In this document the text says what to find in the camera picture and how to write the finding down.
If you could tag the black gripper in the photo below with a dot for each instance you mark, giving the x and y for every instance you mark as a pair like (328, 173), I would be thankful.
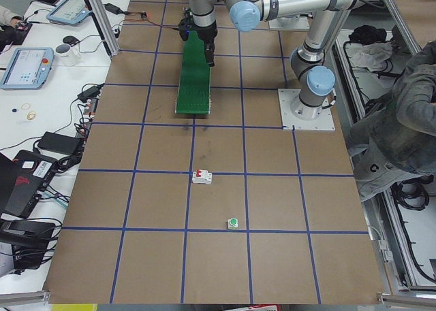
(207, 33)

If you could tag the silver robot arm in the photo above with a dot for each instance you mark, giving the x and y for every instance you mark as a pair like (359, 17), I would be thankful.
(317, 81)
(247, 14)

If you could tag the green conveyor belt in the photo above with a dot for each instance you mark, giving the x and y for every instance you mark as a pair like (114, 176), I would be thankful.
(194, 89)

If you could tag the white red circuit breaker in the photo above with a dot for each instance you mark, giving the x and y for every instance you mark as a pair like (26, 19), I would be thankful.
(202, 176)

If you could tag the far teach pendant tablet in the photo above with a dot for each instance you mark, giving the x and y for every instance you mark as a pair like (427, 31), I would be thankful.
(69, 12)

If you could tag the teach pendant tablet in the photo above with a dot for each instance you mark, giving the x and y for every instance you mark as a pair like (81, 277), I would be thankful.
(28, 69)
(69, 12)

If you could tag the white mug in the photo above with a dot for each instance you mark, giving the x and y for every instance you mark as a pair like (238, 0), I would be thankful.
(67, 55)

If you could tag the green push button box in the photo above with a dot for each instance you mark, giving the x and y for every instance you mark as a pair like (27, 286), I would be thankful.
(232, 223)

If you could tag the near teach pendant tablet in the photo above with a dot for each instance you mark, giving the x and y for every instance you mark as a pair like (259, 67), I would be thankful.
(28, 69)

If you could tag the black power adapter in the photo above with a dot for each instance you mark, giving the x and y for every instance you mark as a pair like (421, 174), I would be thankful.
(59, 143)

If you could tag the person in grey jacket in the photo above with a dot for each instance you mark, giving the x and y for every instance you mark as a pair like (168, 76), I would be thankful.
(397, 143)

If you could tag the black laptop with red logo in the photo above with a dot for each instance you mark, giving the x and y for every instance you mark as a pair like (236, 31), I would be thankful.
(23, 179)

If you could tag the aluminium frame post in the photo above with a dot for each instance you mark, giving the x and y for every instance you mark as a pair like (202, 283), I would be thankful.
(103, 26)

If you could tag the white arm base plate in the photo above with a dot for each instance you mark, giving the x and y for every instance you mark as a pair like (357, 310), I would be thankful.
(295, 116)

